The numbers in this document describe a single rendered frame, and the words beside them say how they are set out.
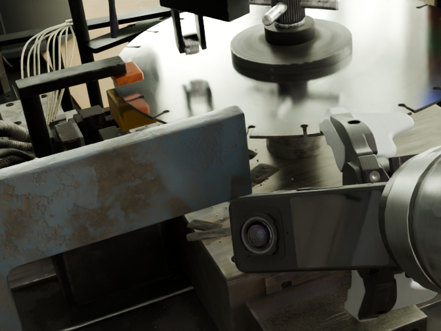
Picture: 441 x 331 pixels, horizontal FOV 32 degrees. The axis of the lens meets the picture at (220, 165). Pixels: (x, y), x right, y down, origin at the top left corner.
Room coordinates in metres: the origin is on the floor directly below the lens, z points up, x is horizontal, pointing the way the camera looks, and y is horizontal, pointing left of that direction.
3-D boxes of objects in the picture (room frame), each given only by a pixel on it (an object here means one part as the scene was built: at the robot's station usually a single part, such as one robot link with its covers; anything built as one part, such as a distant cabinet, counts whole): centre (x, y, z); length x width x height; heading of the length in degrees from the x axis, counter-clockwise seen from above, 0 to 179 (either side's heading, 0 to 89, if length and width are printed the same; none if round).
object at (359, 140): (0.42, -0.09, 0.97); 0.09 x 0.02 x 0.05; 3
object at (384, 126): (0.47, -0.11, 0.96); 0.09 x 0.06 x 0.03; 3
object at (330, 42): (0.65, -0.08, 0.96); 0.11 x 0.11 x 0.03
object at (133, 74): (0.59, 0.11, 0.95); 0.10 x 0.03 x 0.07; 108
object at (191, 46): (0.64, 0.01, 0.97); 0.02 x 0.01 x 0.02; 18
